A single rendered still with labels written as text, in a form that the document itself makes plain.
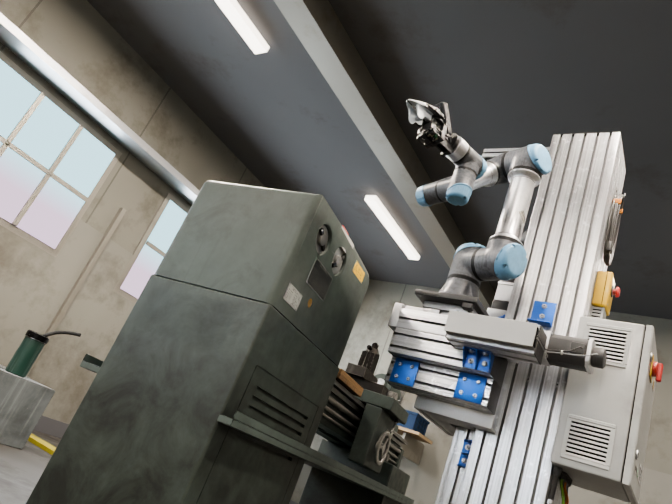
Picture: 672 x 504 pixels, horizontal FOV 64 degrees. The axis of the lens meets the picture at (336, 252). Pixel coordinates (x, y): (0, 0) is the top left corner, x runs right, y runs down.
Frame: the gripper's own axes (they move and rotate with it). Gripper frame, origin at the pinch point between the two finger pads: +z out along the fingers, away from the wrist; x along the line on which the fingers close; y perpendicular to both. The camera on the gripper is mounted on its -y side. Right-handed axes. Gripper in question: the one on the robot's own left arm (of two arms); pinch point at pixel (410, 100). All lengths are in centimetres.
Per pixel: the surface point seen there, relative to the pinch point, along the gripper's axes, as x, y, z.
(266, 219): 40, 40, 13
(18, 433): 276, 114, 7
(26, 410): 273, 101, 10
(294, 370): 46, 77, -18
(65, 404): 399, 79, -35
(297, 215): 30.4, 38.3, 7.5
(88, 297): 377, -2, -6
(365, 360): 106, 37, -93
